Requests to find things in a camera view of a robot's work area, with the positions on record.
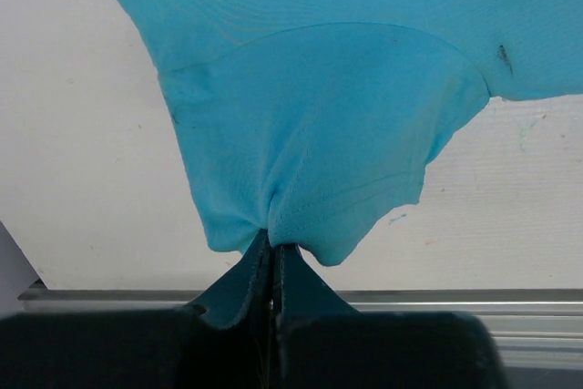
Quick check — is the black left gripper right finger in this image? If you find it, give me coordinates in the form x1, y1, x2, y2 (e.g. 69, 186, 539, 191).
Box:
274, 245, 360, 388

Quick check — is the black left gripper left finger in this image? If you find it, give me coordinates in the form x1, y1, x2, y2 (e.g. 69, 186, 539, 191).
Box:
183, 230, 272, 388

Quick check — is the turquoise t shirt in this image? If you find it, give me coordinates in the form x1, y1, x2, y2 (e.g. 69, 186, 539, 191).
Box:
117, 0, 582, 266

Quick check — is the aluminium mounting rail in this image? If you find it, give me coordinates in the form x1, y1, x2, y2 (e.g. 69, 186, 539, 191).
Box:
17, 283, 583, 372

